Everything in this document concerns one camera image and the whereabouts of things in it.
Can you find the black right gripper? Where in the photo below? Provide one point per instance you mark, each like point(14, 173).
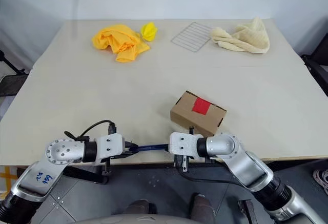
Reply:
point(182, 162)

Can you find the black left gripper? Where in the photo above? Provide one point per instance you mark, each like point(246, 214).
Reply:
point(125, 151)

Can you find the brown cardboard box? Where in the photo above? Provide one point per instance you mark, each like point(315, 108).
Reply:
point(189, 116)

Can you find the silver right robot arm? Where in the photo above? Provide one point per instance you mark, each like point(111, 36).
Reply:
point(225, 147)

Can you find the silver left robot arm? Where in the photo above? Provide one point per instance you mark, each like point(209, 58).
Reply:
point(61, 152)

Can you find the small bright yellow item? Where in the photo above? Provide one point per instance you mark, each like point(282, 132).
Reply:
point(148, 30)

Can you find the dark rounded shape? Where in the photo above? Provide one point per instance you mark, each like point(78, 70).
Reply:
point(202, 207)

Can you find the orange-yellow crumpled cloth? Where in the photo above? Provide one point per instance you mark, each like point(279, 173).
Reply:
point(115, 37)

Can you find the cream knitted towel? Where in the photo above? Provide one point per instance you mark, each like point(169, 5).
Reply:
point(251, 37)

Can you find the black tripod stand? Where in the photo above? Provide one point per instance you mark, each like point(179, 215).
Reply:
point(11, 66)

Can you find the pink white patterned object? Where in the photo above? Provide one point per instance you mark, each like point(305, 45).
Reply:
point(321, 180)

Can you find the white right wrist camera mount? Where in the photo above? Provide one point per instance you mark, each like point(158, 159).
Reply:
point(182, 143)

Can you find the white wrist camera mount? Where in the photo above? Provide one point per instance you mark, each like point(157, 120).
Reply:
point(182, 143)
point(110, 145)

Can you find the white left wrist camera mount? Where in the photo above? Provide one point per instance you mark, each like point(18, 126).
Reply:
point(110, 145)

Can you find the black floor bracket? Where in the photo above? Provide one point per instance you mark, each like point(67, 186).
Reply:
point(246, 210)

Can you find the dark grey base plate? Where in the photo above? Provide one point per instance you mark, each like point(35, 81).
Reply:
point(10, 84)

